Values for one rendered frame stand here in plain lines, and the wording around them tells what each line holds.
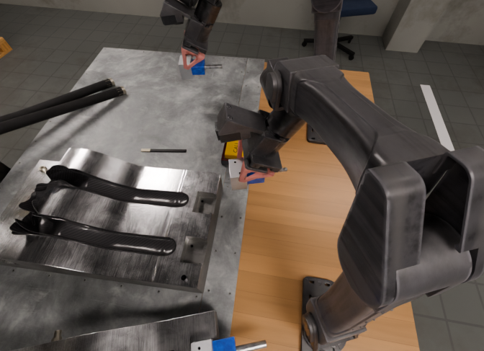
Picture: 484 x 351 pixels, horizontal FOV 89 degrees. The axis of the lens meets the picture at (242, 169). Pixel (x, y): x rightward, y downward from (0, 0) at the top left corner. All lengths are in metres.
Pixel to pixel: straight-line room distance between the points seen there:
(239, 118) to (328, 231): 0.39
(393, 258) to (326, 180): 0.54
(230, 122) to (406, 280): 0.29
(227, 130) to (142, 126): 0.52
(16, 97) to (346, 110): 2.76
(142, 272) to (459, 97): 2.69
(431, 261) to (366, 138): 0.11
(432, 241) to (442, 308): 1.48
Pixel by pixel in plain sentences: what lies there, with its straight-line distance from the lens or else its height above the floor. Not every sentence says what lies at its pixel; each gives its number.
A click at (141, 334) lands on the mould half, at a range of 0.57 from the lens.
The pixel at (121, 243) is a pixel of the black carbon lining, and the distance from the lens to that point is 0.60.
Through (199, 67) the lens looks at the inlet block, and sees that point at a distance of 0.83.
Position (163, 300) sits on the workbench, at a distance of 0.63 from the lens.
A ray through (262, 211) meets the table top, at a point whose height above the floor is 0.80.
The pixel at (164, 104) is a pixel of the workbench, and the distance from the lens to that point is 0.94.
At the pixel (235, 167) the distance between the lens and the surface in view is 0.53.
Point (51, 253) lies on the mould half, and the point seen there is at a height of 0.92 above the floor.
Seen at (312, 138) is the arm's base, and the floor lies 0.80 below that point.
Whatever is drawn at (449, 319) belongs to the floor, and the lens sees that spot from 1.73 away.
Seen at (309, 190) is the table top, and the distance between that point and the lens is 0.71.
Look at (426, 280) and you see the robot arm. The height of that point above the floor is 1.20.
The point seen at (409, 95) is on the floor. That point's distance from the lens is 2.59.
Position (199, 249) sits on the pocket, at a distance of 0.56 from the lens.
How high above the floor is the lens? 1.40
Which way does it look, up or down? 57 degrees down
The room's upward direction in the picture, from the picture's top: straight up
